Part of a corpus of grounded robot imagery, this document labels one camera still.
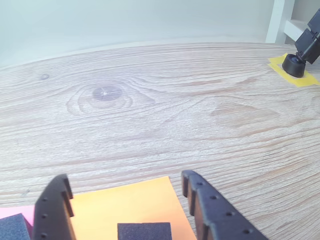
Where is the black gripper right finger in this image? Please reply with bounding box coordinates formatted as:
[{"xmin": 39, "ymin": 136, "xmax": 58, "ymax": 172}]
[{"xmin": 180, "ymin": 169, "xmax": 270, "ymax": 240}]

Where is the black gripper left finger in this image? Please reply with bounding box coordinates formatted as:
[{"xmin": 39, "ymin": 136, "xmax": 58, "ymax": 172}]
[{"xmin": 31, "ymin": 173, "xmax": 77, "ymax": 240}]

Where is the medium dark block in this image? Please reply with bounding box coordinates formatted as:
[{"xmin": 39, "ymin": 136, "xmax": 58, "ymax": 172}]
[{"xmin": 0, "ymin": 213, "xmax": 32, "ymax": 240}]

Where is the small dark cube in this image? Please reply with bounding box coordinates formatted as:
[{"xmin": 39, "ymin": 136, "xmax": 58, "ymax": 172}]
[{"xmin": 116, "ymin": 221, "xmax": 173, "ymax": 240}]

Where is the pink paper sheet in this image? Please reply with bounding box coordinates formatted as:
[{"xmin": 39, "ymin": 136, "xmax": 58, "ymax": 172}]
[{"xmin": 0, "ymin": 204, "xmax": 36, "ymax": 228}]

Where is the orange paper sheet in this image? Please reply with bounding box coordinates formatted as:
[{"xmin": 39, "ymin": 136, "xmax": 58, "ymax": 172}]
[{"xmin": 68, "ymin": 175, "xmax": 198, "ymax": 240}]

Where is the yellow tape on table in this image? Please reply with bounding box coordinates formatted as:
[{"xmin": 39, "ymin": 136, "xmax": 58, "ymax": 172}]
[{"xmin": 267, "ymin": 52, "xmax": 320, "ymax": 88}]

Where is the white furniture piece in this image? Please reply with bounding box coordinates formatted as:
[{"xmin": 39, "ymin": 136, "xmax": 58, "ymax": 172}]
[{"xmin": 264, "ymin": 0, "xmax": 320, "ymax": 46}]

